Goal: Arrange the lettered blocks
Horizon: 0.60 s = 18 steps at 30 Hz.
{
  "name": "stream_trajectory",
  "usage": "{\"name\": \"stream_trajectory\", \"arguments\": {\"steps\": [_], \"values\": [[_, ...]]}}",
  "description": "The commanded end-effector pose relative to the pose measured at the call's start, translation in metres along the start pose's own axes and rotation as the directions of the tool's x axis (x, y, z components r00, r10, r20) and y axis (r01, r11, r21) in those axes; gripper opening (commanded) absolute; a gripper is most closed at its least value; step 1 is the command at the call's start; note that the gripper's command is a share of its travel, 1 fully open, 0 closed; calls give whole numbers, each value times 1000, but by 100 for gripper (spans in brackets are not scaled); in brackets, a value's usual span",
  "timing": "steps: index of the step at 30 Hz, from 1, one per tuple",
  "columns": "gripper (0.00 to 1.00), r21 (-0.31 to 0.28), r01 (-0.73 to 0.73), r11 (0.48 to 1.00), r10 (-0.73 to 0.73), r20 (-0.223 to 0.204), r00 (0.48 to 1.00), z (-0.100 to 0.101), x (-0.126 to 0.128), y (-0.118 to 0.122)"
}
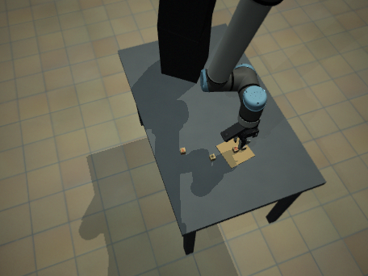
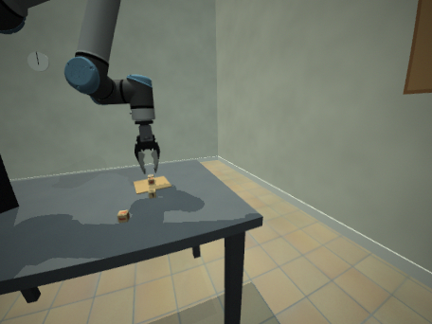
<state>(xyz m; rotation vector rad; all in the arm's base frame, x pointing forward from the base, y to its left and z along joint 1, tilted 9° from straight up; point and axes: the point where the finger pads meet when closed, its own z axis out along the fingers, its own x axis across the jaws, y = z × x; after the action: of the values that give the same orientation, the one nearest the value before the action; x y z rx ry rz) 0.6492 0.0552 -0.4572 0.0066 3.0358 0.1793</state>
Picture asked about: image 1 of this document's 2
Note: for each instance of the tan flat mat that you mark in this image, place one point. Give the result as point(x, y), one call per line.
point(234, 159)

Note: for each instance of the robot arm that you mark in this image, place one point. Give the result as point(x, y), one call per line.
point(222, 74)

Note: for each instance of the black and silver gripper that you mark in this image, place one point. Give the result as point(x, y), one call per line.
point(243, 136)

